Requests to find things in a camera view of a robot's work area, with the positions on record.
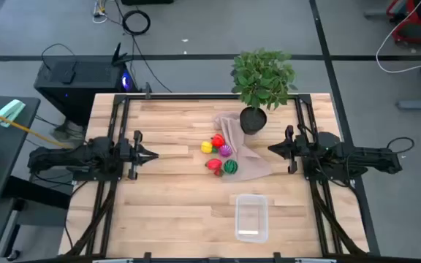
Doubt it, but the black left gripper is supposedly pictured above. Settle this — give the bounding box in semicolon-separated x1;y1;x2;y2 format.
117;130;159;180

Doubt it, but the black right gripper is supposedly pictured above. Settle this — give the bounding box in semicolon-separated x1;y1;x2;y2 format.
268;125;308;175

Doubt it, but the beige cloth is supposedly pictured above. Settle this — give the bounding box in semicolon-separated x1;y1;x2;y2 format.
213;111;273;183

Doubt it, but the green toy watermelon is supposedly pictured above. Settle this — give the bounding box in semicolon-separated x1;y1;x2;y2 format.
223;159;240;175

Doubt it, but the yellow toy bell pepper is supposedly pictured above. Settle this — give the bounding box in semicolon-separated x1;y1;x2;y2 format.
200;140;219;155

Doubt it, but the orange-red toy tomato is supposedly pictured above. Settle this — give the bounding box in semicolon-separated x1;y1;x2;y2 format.
210;133;227;149

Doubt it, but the clear plastic tupperware container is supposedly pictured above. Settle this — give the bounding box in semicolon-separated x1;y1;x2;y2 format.
235;194;270;244

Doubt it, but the green potted plant black pot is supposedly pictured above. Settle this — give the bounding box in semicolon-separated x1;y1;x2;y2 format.
230;47;299;136

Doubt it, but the black computer tower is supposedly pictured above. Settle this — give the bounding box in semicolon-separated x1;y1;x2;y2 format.
33;54;140;127

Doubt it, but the black wifi antenna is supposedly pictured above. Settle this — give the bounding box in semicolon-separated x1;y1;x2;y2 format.
110;42;134;67

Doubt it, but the small black box on computer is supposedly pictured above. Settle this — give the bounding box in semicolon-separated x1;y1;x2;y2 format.
58;61;78;85

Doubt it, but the mint green stapler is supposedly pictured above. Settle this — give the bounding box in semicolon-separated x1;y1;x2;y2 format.
0;99;26;129

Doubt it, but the black side desk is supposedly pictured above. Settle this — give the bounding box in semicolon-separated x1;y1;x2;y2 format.
0;93;42;204

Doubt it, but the red and black chair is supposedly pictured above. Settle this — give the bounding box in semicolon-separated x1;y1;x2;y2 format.
385;0;421;47

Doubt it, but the black metal table frame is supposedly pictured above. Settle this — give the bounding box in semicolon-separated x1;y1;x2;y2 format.
64;93;382;259

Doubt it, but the long black floor cable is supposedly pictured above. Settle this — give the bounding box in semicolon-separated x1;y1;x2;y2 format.
129;34;173;94

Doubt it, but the yellow strap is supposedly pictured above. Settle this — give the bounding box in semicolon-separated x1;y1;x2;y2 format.
0;104;73;150

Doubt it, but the coiled black cable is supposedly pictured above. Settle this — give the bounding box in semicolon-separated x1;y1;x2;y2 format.
121;9;152;37

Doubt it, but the white and yellow cable bundle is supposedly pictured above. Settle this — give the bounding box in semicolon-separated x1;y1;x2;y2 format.
92;0;110;25

